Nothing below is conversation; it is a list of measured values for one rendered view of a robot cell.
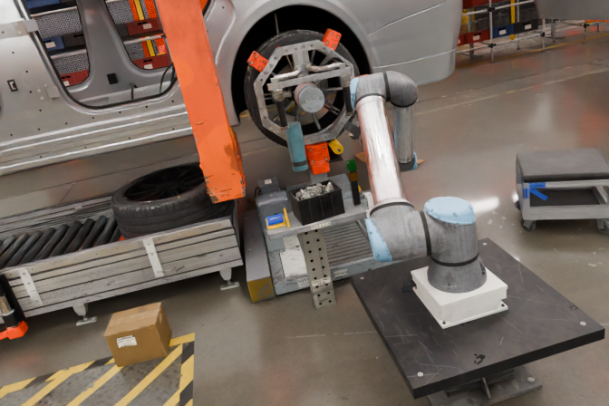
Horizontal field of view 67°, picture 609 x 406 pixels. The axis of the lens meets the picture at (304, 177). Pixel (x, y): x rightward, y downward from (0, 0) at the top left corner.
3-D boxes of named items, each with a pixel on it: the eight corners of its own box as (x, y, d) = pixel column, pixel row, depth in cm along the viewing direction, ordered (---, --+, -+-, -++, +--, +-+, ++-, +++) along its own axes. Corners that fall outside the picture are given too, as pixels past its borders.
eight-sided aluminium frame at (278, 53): (360, 130, 266) (345, 33, 246) (362, 132, 260) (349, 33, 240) (267, 150, 261) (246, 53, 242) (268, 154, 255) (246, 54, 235)
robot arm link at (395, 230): (428, 247, 140) (385, 61, 175) (371, 256, 142) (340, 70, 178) (425, 263, 153) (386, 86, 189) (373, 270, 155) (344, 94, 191)
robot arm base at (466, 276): (499, 281, 147) (497, 255, 144) (446, 300, 144) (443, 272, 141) (465, 256, 165) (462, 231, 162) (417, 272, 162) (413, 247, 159)
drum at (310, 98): (320, 103, 257) (315, 78, 252) (328, 111, 237) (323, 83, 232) (295, 108, 256) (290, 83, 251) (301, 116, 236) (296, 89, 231)
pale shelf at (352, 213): (356, 202, 214) (355, 197, 213) (367, 217, 198) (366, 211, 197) (265, 224, 210) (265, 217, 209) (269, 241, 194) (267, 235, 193)
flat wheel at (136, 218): (217, 186, 312) (208, 153, 304) (250, 217, 255) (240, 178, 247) (118, 219, 289) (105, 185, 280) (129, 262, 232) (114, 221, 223)
